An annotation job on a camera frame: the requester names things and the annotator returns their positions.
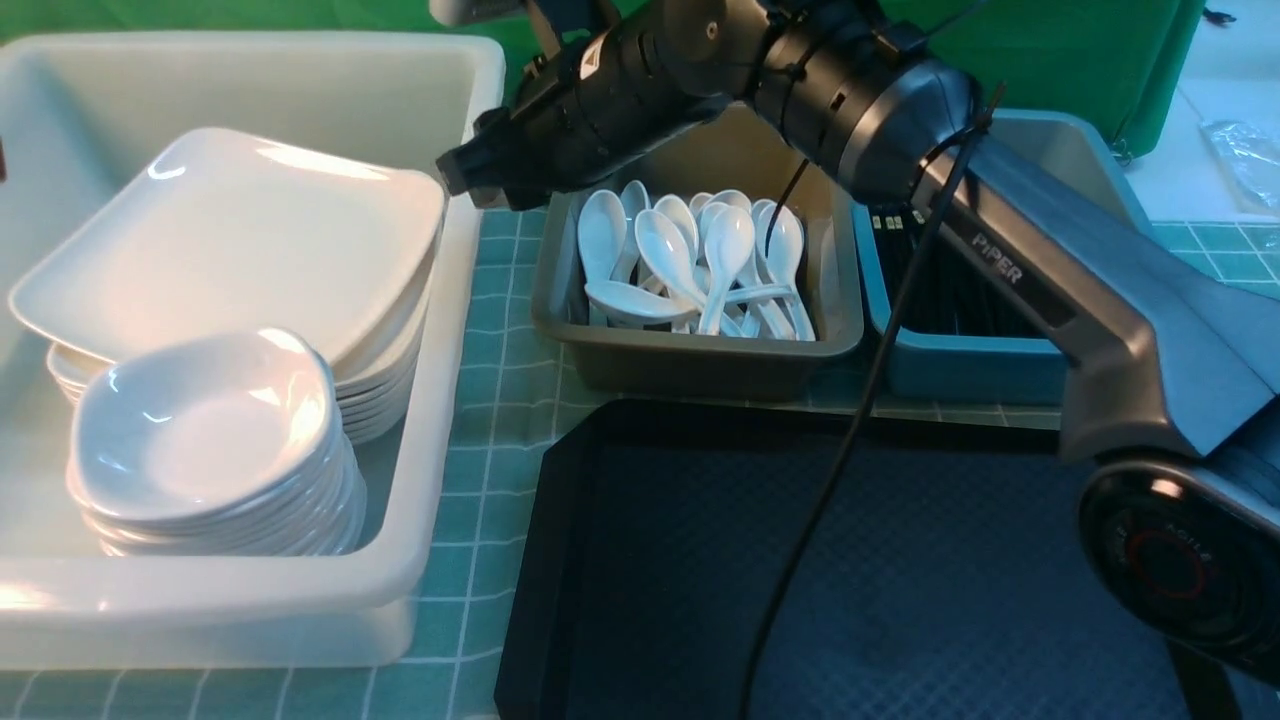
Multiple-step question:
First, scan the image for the large white square plate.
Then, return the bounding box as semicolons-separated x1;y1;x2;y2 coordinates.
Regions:
9;127;445;363

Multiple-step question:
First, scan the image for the pile of white spoons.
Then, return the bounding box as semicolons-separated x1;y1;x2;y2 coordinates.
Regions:
570;179;818;342

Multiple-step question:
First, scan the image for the pile of black chopsticks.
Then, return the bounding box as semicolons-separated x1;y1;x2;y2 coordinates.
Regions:
868;205;1041;338

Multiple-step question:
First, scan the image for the green backdrop cloth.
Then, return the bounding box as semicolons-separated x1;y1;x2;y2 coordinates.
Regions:
1;1;1204;159

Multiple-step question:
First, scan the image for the blue plastic chopstick bin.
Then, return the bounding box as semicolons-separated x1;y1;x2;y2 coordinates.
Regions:
851;110;1152;405

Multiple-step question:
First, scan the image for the stack of white bowls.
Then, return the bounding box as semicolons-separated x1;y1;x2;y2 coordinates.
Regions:
65;328;369;557

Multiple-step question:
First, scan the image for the brown plastic spoon bin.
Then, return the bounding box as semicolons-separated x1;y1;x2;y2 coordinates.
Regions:
530;106;864;402

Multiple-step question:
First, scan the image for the stack of white plates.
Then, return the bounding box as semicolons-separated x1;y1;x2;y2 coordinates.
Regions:
332;250;436;445

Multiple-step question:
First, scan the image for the clear plastic bag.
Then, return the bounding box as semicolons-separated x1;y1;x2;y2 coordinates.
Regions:
1199;119;1279;217

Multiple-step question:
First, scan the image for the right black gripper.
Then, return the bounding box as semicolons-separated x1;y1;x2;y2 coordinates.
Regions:
436;60;701;210

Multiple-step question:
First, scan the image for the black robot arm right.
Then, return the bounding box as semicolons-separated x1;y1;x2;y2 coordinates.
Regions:
436;1;1279;685

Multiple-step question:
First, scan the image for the green checkered tablecloth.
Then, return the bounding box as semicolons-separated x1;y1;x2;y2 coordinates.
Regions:
0;200;1280;720

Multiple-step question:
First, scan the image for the large white plastic bin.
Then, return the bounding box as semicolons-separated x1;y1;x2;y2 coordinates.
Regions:
1;32;506;673

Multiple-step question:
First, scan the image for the black serving tray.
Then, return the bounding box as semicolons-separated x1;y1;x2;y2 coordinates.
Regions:
494;400;1280;720

